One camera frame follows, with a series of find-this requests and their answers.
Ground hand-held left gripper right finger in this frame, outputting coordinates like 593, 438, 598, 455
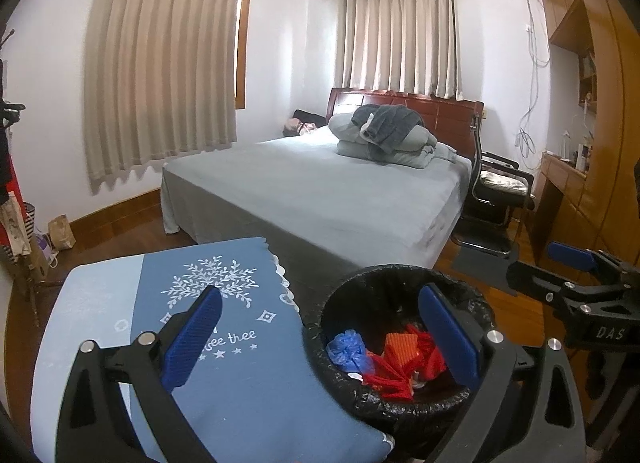
419, 283, 587, 463

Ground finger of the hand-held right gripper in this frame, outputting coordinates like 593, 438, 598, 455
546, 241, 640, 289
506, 260, 583, 313

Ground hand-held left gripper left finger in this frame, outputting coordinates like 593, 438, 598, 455
55, 285, 223, 463

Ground orange foam net sleeve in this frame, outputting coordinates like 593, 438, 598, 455
384, 333, 420, 369

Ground black lined trash bin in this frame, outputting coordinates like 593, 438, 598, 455
302, 264, 501, 445

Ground blue plastic bag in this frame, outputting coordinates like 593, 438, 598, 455
326, 329, 376, 377

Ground grey floor mat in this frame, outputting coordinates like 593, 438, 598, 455
452, 243, 521, 297

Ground blue printed tablecloth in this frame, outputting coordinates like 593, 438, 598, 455
30, 237, 396, 463

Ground black office chair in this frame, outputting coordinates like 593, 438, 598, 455
450, 116, 536, 259

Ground patterned seat cushion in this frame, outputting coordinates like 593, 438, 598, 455
480, 173, 529, 190

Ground brown paper bag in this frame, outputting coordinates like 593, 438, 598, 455
47, 214, 77, 250

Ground wooden coat rack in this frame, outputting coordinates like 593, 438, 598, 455
0, 28, 57, 330

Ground brown cardboard box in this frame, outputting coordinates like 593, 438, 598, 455
17, 243, 51, 287

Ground red wooden headboard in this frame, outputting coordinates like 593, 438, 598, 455
326, 88, 485, 159

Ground bed with grey sheet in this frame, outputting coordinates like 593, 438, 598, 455
161, 126, 473, 270

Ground striped bag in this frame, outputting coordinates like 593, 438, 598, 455
20, 203, 39, 245

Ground beige printed tote bag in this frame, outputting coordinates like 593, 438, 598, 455
0, 200, 29, 257

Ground dark grey garment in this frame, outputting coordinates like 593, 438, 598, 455
350, 104, 426, 154

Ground folded grey quilt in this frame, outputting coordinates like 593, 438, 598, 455
327, 110, 458, 170

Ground pinkish bundle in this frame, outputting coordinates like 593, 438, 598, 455
282, 119, 319, 138

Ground wooden desk cabinet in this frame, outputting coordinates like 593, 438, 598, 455
542, 0, 640, 264

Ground red garment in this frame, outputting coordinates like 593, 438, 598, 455
0, 156, 22, 246

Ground black cushion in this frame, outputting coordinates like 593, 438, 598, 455
292, 109, 328, 127

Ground black coat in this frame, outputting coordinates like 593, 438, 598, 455
0, 58, 13, 184

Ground wide beige curtain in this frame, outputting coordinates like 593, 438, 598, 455
82, 0, 243, 184

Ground black cap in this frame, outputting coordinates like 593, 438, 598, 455
0, 102, 26, 125

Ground white wall cables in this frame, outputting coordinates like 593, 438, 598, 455
515, 0, 551, 166

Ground wooden window frame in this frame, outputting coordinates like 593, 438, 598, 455
235, 0, 251, 110

